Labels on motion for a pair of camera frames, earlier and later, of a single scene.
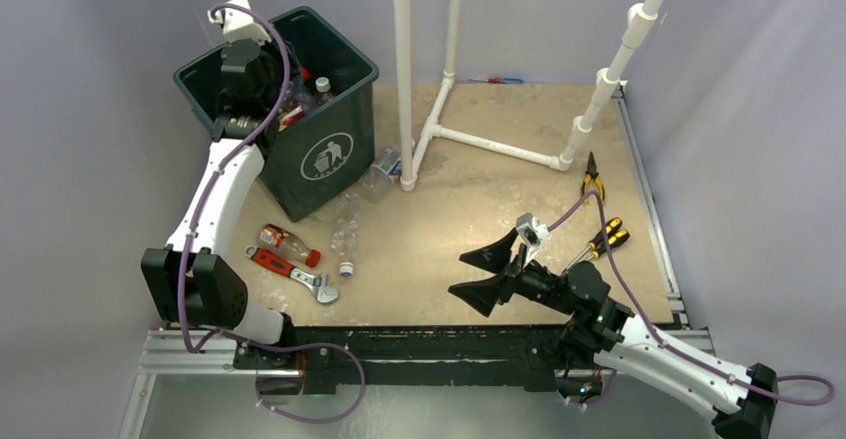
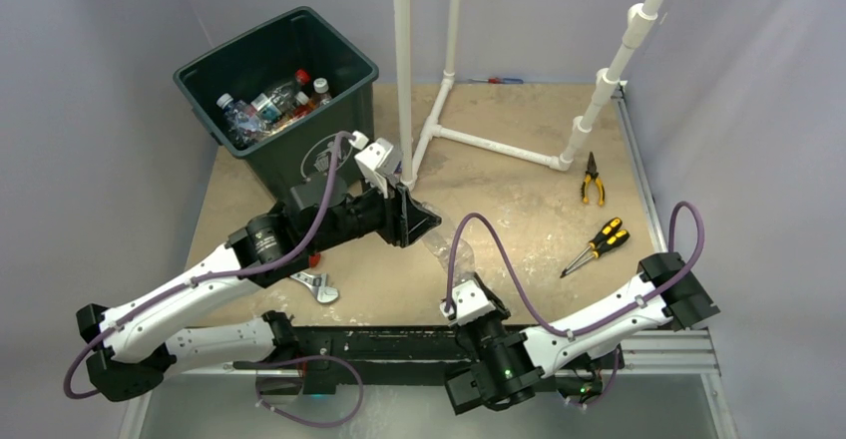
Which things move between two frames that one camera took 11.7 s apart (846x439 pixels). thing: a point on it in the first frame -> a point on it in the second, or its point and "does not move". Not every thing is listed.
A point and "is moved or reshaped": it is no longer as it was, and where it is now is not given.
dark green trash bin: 318,165 does not move
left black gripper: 267,51 -> 403,218
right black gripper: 483,293 -> 467,327
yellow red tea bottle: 291,118 is moved or reshaped
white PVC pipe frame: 416,134 does not move
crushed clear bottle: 346,232 is moved or reshaped
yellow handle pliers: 592,181 does not move
